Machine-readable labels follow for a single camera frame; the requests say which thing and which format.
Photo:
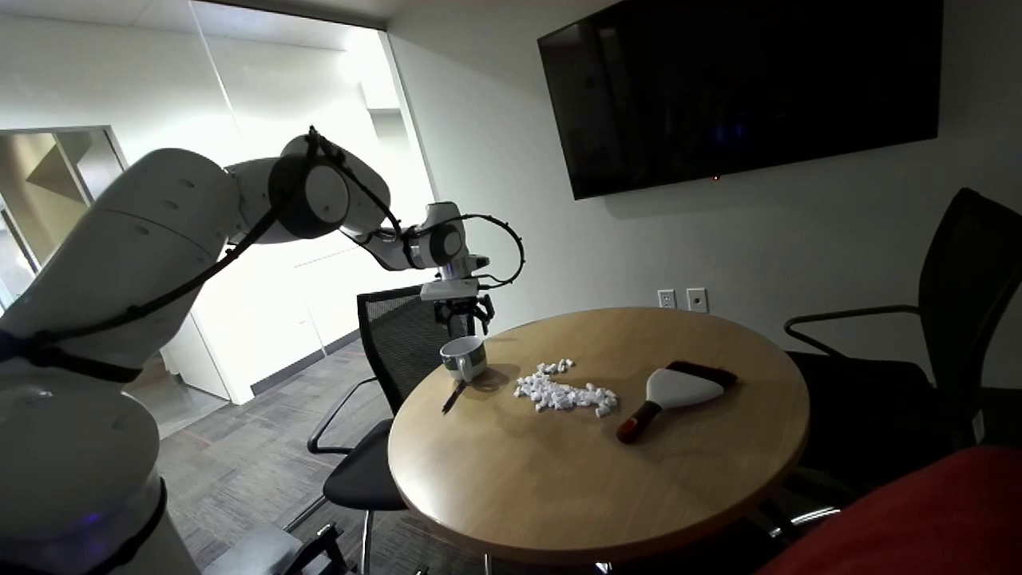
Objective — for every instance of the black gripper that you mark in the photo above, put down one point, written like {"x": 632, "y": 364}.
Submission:
{"x": 463, "y": 311}

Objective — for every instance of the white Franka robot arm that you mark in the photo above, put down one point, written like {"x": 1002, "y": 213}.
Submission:
{"x": 139, "y": 257}

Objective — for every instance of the black mesh office chair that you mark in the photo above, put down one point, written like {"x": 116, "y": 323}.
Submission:
{"x": 401, "y": 347}

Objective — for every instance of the pile of white paper pieces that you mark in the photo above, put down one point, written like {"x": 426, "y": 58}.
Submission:
{"x": 559, "y": 392}

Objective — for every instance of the red cloth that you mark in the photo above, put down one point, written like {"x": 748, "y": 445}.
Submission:
{"x": 913, "y": 522}

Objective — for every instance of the black office chair with armrests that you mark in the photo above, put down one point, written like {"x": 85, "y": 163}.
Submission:
{"x": 969, "y": 289}

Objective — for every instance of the white wall outlet plate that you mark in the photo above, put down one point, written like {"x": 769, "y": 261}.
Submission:
{"x": 698, "y": 297}
{"x": 669, "y": 297}

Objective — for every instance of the black wall television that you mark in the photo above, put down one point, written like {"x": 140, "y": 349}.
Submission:
{"x": 746, "y": 84}

